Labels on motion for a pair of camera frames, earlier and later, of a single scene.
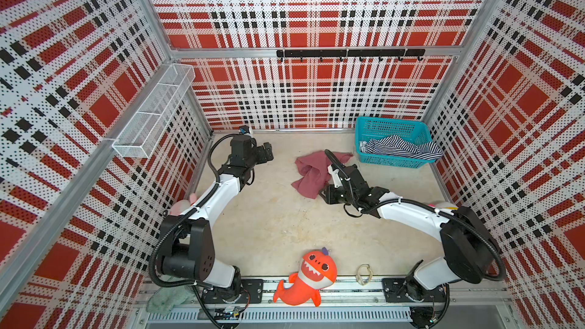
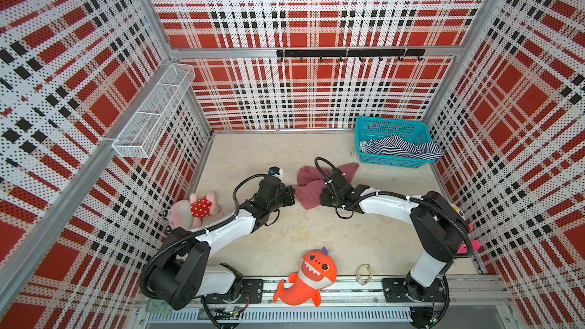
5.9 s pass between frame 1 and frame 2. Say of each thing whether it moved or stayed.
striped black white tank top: stayed
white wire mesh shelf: stayed
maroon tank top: moved
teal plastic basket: stayed
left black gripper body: moved
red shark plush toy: stayed
